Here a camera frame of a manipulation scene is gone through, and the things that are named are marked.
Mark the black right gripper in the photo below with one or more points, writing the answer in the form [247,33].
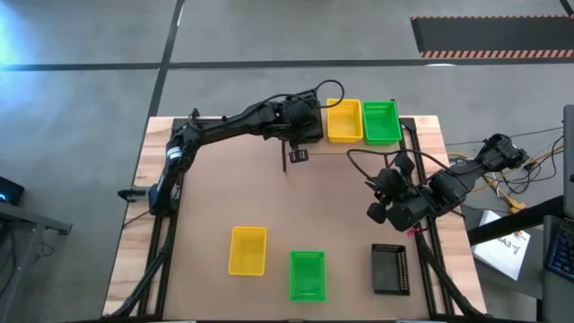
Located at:
[391,186]

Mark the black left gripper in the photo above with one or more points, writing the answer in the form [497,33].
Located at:
[296,121]

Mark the black plastic basket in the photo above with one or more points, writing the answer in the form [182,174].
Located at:
[388,269]

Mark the green plastic basket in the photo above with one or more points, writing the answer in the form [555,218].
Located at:
[307,276]
[381,122]

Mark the yellow plastic basket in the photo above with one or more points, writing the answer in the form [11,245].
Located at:
[344,121]
[247,251]

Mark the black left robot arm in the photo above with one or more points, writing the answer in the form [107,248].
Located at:
[215,127]

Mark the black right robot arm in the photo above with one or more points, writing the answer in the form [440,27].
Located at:
[453,184]

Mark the red tag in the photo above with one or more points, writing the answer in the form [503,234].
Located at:
[412,232]

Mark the white paper booklet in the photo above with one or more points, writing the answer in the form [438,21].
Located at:
[498,251]

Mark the black desk leg bar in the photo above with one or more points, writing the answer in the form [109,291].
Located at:
[515,220]

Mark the black table clamp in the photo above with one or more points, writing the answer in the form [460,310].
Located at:
[132,194]

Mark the black floor mat striped edge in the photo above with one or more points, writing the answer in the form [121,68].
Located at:
[493,36]

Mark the black keyboard with blue keys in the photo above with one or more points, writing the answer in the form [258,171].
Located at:
[562,251]

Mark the grey panel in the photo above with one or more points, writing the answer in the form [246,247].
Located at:
[569,157]

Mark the black box with blue light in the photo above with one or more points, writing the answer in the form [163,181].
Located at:
[11,190]

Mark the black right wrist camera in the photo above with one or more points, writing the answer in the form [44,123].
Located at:
[404,164]

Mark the black aluminium table frame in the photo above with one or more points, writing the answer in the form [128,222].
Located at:
[158,269]

